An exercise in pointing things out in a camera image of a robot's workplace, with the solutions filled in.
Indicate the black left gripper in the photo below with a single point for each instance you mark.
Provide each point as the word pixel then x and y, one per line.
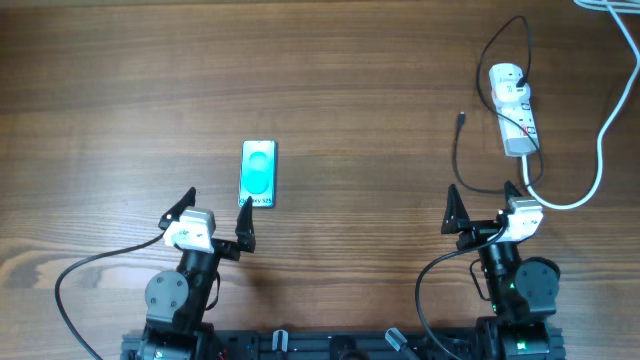
pixel 220 245

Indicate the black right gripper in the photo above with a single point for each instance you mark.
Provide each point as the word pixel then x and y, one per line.
pixel 482 230

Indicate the teal screen Samsung smartphone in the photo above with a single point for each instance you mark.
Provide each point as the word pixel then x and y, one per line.
pixel 258 173

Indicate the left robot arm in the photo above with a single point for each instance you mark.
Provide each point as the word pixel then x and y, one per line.
pixel 177 300

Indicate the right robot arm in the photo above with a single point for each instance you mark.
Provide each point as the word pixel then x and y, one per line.
pixel 522 291

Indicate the white USB charger plug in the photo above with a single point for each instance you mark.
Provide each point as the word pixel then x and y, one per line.
pixel 507 94

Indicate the white power strip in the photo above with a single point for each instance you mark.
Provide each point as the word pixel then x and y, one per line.
pixel 517 125

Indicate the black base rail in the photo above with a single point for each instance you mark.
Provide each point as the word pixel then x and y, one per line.
pixel 439 343

